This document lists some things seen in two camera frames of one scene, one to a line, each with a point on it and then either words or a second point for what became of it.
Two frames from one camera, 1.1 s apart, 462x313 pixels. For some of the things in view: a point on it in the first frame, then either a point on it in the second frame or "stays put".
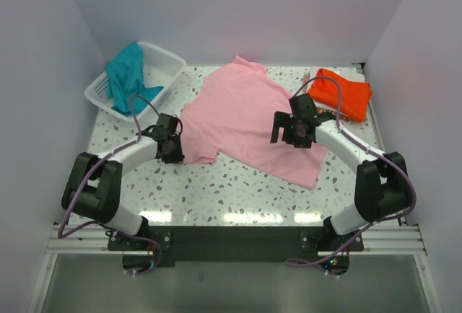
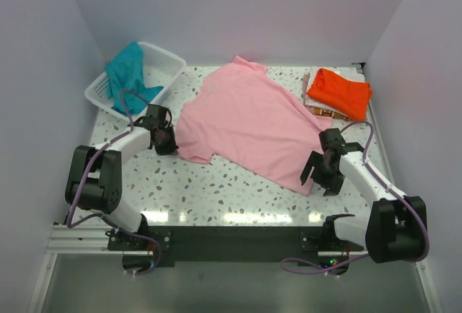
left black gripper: x=178 y=156 -> x=170 y=149
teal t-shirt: x=125 y=77 stays put
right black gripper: x=281 y=120 -> x=332 y=185
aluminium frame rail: x=89 y=239 stays put
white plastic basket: x=160 y=68 stays put
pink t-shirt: x=228 y=112 stays put
